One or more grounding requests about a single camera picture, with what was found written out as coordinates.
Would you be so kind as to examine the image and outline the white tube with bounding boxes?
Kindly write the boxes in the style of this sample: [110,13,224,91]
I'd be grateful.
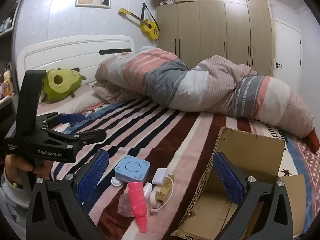
[149,185,162,215]

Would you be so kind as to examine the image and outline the striped pink grey duvet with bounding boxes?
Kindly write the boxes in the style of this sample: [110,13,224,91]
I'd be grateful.
[94,46,315,138]

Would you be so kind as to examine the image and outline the person's left hand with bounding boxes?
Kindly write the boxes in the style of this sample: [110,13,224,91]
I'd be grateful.
[4,154,54,189]

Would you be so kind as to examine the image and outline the white adapter with cable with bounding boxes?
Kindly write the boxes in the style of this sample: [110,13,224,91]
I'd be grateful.
[150,168,175,212]

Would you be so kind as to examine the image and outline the striped fleece blanket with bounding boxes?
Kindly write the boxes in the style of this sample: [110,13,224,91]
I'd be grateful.
[36,97,320,240]

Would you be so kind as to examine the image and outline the black guitar strap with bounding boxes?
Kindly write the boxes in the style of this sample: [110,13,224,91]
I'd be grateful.
[141,3,160,34]

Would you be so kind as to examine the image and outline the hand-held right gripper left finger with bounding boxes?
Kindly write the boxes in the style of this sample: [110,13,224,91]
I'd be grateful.
[26,149,110,240]

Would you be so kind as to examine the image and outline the cardboard box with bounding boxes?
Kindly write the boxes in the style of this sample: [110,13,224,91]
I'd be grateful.
[171,127,308,240]

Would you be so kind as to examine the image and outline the wooden wardrobe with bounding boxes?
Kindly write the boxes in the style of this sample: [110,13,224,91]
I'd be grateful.
[155,0,274,77]

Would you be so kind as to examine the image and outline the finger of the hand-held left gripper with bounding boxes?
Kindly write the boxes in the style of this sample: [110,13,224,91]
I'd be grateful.
[36,113,87,130]
[45,129,107,148]

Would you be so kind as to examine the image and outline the pale pink pillow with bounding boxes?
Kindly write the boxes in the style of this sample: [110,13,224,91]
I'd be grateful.
[37,86,102,114]

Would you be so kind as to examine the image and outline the white bed headboard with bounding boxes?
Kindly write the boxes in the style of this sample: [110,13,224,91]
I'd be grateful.
[16,35,135,98]

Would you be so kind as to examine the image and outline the group of small bottles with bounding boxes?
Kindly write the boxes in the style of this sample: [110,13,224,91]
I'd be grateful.
[0,64,14,99]

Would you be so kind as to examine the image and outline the orange cloth item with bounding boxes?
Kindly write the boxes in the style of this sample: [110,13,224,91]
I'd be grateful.
[306,127,320,153]

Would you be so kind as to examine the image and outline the blue square device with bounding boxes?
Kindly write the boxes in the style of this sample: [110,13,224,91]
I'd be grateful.
[114,155,151,183]

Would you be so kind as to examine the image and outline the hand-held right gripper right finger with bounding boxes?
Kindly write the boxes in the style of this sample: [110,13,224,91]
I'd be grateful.
[212,152,295,240]

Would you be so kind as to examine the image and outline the yellow guitar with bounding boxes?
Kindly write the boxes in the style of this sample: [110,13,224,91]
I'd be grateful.
[119,8,160,40]

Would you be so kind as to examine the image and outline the pink bottle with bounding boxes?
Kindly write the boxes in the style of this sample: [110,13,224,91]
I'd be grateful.
[127,182,148,232]

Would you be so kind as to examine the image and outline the white door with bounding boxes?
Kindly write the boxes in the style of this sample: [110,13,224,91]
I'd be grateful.
[272,19,303,85]

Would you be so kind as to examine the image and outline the green avocado plush toy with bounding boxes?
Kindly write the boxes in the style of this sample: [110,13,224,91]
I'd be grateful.
[41,67,87,103]

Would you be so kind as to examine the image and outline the wall shelf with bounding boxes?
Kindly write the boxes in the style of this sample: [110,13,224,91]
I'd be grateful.
[0,0,21,39]

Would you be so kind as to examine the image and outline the clear glass bottle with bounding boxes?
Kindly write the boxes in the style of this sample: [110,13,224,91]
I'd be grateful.
[117,194,135,218]

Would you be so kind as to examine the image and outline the person's left forearm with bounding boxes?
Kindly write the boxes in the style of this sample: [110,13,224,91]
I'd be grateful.
[0,171,34,240]

